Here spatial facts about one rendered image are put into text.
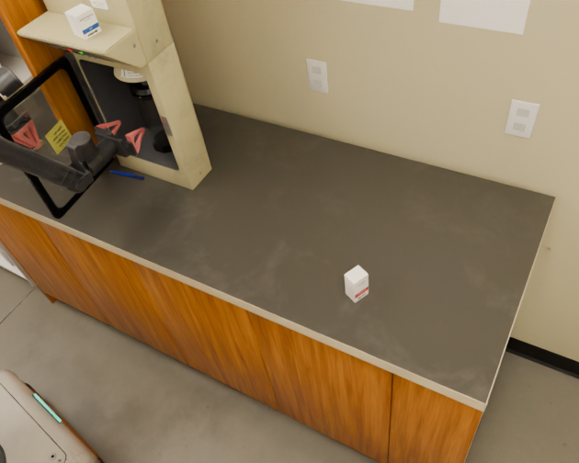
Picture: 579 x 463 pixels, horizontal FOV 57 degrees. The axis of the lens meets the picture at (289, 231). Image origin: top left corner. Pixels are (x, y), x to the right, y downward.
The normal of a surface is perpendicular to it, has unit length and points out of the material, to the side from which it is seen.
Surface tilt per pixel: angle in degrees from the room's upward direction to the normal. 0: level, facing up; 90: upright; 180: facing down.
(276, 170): 0
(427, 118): 90
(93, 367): 0
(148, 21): 90
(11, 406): 0
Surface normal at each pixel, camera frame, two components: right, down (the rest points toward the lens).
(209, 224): -0.11, -0.65
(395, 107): -0.48, 0.70
